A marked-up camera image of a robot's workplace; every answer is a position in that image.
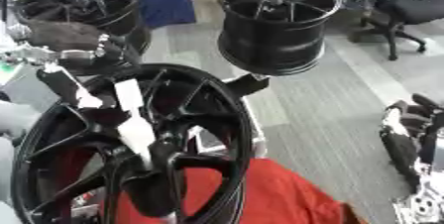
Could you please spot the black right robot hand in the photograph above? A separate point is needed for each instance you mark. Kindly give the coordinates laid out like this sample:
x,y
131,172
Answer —
x,y
402,148

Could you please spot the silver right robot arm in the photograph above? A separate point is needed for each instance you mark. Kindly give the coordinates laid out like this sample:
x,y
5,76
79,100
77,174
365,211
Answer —
x,y
425,204

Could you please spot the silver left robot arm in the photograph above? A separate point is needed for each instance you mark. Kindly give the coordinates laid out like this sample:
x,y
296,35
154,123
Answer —
x,y
35,55

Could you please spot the black deep-rim spoked wheel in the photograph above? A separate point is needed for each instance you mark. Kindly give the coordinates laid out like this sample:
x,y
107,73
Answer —
x,y
271,41

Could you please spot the large black spoked wheel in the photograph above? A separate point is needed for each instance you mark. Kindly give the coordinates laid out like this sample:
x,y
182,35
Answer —
x,y
230,155

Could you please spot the black office chair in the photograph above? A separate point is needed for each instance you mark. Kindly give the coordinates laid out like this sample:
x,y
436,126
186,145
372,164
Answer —
x,y
413,8

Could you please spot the blue bag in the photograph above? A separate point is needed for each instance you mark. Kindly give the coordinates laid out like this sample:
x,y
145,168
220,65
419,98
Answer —
x,y
167,6

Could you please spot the black stand bracket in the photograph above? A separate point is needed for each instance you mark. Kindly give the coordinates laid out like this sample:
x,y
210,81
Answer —
x,y
247,85

